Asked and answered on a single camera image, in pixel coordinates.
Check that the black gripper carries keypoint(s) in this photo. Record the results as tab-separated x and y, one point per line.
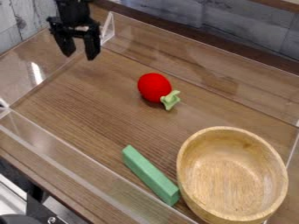
76	23

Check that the red plush fruit green stem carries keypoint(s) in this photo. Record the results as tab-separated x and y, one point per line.
157	90

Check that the green rectangular block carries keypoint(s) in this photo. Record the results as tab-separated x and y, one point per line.
162	186

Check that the wooden bowl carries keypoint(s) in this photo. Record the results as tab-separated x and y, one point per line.
232	176

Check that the clear acrylic triangle bracket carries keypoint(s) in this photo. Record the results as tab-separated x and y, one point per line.
108	29

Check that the clear acrylic enclosure wall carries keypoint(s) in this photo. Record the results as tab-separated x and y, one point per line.
73	111

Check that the black metal frame bracket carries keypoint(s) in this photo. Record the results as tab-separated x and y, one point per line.
46	209

